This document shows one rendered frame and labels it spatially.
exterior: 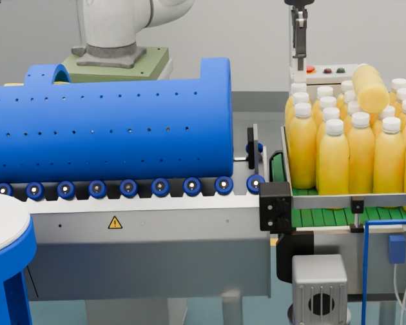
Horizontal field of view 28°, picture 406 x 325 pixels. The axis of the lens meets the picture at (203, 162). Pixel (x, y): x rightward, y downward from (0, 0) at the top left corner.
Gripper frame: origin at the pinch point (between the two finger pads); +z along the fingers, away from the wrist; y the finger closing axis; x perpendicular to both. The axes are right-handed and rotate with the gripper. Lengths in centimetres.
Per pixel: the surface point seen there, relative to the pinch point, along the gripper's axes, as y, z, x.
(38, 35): -141, 29, -103
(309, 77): -7.8, 5.7, 3.1
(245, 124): -242, 116, -15
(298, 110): 16.1, 5.4, -1.4
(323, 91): 5.4, 4.7, 5.7
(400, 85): 1.9, 5.2, 25.2
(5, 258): 64, 15, -61
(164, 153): 30.2, 9.1, -32.4
